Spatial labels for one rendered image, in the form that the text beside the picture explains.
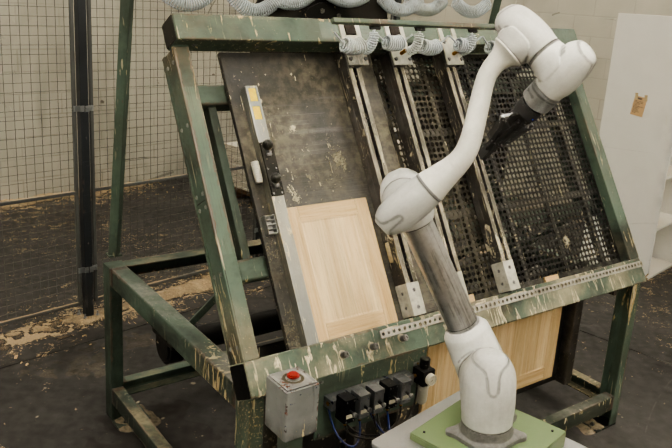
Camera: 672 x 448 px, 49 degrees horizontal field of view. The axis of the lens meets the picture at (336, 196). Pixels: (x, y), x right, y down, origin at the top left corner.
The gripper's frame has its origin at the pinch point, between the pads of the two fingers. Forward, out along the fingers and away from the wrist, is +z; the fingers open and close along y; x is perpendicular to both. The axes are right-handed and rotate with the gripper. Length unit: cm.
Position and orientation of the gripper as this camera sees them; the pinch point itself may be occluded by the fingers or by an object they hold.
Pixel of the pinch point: (488, 149)
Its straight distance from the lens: 224.2
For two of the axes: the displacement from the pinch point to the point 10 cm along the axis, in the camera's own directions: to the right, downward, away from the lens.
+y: -8.4, -1.5, -5.2
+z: -4.9, 5.9, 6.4
